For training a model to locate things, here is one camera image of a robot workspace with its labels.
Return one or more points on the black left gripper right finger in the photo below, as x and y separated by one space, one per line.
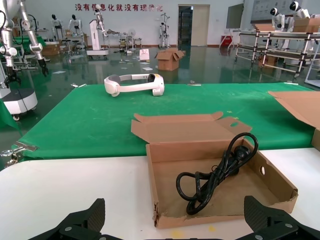
270 222

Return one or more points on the white VR headset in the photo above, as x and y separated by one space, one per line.
132 87

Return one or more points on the small metal mat clip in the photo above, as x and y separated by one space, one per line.
193 84
81 85

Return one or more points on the small white humanoid robot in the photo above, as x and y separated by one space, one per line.
164 31

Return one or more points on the white humanoid robot at rack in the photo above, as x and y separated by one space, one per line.
300 11
278 18

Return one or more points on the beige door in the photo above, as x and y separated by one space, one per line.
200 25

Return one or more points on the white humanoid with black head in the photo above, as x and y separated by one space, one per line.
57 23
75 23

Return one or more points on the open cardboard box on floor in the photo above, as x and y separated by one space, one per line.
167 62

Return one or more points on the metal table clamp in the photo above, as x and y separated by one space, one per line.
25 146

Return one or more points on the white standing fan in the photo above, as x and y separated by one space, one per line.
132 32

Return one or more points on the grey wall screen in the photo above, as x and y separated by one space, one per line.
235 16

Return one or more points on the white paper bag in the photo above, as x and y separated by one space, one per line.
144 55

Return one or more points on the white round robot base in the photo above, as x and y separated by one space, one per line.
22 100

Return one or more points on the green table mat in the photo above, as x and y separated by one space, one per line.
87 120

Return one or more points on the cardboard box with clean edges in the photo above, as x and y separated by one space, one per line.
300 105

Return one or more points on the red and white stand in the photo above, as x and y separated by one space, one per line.
226 40

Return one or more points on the cardboard box on rack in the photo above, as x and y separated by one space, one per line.
305 25

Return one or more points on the pipe frame workbench rack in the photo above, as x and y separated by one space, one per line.
287 35

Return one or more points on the white robot stand with arm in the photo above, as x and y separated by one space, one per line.
94 37

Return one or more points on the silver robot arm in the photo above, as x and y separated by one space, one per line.
36 47
8 51

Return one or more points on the cardboard box under rack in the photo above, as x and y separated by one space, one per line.
268 60

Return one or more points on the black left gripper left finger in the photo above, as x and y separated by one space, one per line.
85 222

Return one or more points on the cardboard box with torn edge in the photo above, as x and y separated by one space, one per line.
250 185

